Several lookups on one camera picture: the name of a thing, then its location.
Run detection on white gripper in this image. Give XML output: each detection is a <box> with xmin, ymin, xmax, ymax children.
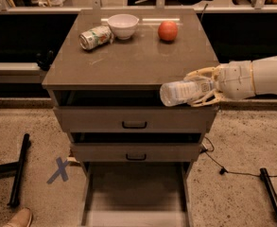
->
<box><xmin>184</xmin><ymin>61</ymin><xmax>255</xmax><ymax>107</ymax></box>

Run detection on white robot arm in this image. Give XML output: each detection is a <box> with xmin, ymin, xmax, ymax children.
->
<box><xmin>184</xmin><ymin>56</ymin><xmax>277</xmax><ymax>107</ymax></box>

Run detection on grey drawer cabinet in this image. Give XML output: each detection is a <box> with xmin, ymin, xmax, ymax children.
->
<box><xmin>42</xmin><ymin>9</ymin><xmax>230</xmax><ymax>227</ymax></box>

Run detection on top grey drawer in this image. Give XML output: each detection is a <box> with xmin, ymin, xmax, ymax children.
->
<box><xmin>50</xmin><ymin>90</ymin><xmax>217</xmax><ymax>133</ymax></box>

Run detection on grey drawer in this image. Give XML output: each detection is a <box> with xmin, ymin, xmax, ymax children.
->
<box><xmin>78</xmin><ymin>162</ymin><xmax>193</xmax><ymax>227</ymax></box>
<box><xmin>70</xmin><ymin>132</ymin><xmax>202</xmax><ymax>162</ymax></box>
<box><xmin>50</xmin><ymin>90</ymin><xmax>217</xmax><ymax>133</ymax></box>

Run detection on middle grey drawer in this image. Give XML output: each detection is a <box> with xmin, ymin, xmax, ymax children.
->
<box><xmin>70</xmin><ymin>132</ymin><xmax>202</xmax><ymax>162</ymax></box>

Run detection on bottom grey drawer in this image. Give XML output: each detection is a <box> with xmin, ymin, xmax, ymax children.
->
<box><xmin>78</xmin><ymin>162</ymin><xmax>193</xmax><ymax>227</ymax></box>

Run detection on orange fruit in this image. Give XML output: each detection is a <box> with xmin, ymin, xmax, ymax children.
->
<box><xmin>158</xmin><ymin>21</ymin><xmax>178</xmax><ymax>42</ymax></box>

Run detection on black stand right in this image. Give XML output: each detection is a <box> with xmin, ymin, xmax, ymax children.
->
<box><xmin>260</xmin><ymin>168</ymin><xmax>277</xmax><ymax>218</ymax></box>

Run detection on black stand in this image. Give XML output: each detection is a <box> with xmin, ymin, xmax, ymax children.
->
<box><xmin>260</xmin><ymin>168</ymin><xmax>277</xmax><ymax>218</ymax></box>
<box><xmin>0</xmin><ymin>133</ymin><xmax>31</xmax><ymax>208</ymax></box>

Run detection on white bowl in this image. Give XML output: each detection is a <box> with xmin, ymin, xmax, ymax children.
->
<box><xmin>108</xmin><ymin>14</ymin><xmax>139</xmax><ymax>40</ymax></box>

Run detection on green white soda can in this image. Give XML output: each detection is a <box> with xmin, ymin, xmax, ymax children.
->
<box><xmin>78</xmin><ymin>26</ymin><xmax>113</xmax><ymax>50</ymax></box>

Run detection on blue tape cross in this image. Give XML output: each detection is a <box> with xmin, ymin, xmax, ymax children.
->
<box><xmin>47</xmin><ymin>157</ymin><xmax>69</xmax><ymax>184</ymax></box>

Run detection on black stand left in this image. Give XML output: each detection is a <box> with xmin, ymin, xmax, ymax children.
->
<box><xmin>0</xmin><ymin>133</ymin><xmax>31</xmax><ymax>208</ymax></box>

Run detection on beige shoe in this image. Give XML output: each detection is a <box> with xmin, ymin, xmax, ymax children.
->
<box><xmin>3</xmin><ymin>208</ymin><xmax>32</xmax><ymax>227</ymax></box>

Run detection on black clamp on rail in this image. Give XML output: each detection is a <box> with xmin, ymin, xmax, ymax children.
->
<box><xmin>36</xmin><ymin>50</ymin><xmax>54</xmax><ymax>71</ymax></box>

